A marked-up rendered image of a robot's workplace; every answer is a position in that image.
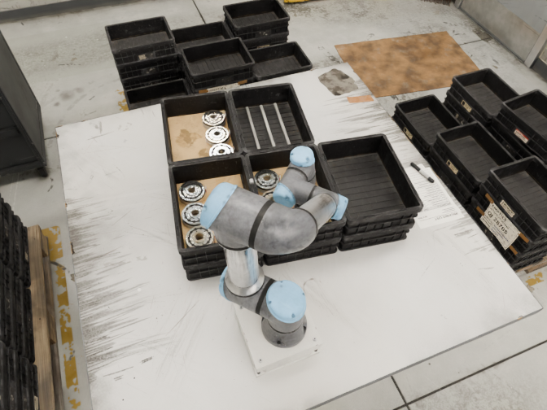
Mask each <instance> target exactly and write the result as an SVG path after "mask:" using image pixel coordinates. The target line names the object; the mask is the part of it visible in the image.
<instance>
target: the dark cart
mask: <svg viewBox="0 0 547 410"><path fill-rule="evenodd" d="M45 166H46V150H45V142H44V134H43V127H42V112H41V106H40V104H39V102H38V100H37V98H36V96H35V94H34V93H33V91H32V89H31V87H30V85H29V83H28V81H27V79H26V78H25V76H24V74H23V72H22V70H21V68H20V66H19V64H18V63H17V61H16V59H15V56H14V55H13V53H12V51H11V49H10V47H9V45H8V44H7V41H6V39H5V37H4V36H3V34H2V32H1V30H0V177H3V176H7V175H11V174H14V173H18V172H23V171H27V170H31V169H35V168H37V170H38V171H39V172H40V173H41V175H42V176H43V177H44V176H47V175H48V174H47V171H46V167H45Z"/></svg>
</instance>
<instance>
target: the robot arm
mask: <svg viewBox="0 0 547 410"><path fill-rule="evenodd" d="M290 161H291V162H290V164H289V166H288V167H287V170H286V171H285V173H284V174H283V176H282V179H281V180H280V182H279V183H278V184H277V186H276V188H275V190H274V192H273V199H274V201H275V202H274V201H272V200H270V199H268V198H265V197H262V196H260V195H258V194H255V193H252V192H251V191H248V190H245V189H243V188H241V187H238V186H237V185H233V184H230V183H228V182H222V183H220V184H219V185H217V186H216V187H215V188H214V189H213V191H212V192H211V194H210V195H209V196H208V198H207V200H206V202H205V204H204V205H203V209H202V211H201V215H200V224H201V225H202V226H203V227H205V228H206V229H210V230H211V231H213V232H214V235H215V239H216V240H217V242H218V243H219V244H220V245H221V246H222V247H223V248H224V252H225V258H226V263H227V267H226V268H225V270H224V271H223V273H222V274H221V279H220V284H219V292H220V294H221V296H222V297H224V298H226V299H227V300H228V301H230V302H233V303H236V304H238V305H239V306H241V307H243V308H246V309H247V310H249V311H252V312H254V313H255V314H258V315H260V316H262V320H261V329H262V333H263V335H264V337H265V339H266V340H267V341H268V342H269V343H270V344H272V345H274V346H276V347H280V348H290V347H293V346H295V345H297V344H298V343H300V342H301V341H302V339H303V338H304V336H305V334H306V330H307V319H306V316H305V311H306V298H305V294H304V292H303V290H302V289H301V287H300V286H299V285H297V284H296V283H294V282H293V281H288V280H282V281H276V280H274V279H273V278H271V277H267V276H266V275H264V272H263V269H262V267H261V266H260V265H259V264H258V255H257V252H258V251H259V252H261V253H265V254H268V255H284V254H290V253H294V252H297V251H301V250H303V249H304V248H305V247H307V246H309V245H310V244H311V243H312V242H313V241H314V239H315V238H316V236H317V231H318V230H319V229H320V228H321V227H322V226H323V225H324V224H325V223H326V222H327V221H328V220H329V219H330V218H331V219H335V220H340V219H341V218H342V216H343V214H344V212H345V209H346V207H347V205H348V199H347V198H345V197H344V196H342V195H340V194H336V193H334V192H332V191H329V190H326V189H323V188H322V187H319V186H317V185H315V183H316V174H315V163H314V162H315V159H314V156H313V151H312V150H311V149H310V148H308V147H306V146H297V147H296V148H294V149H293V150H292V151H291V154H290ZM294 205H295V206H294ZM293 206H294V207H293ZM292 207H293V208H292Z"/></svg>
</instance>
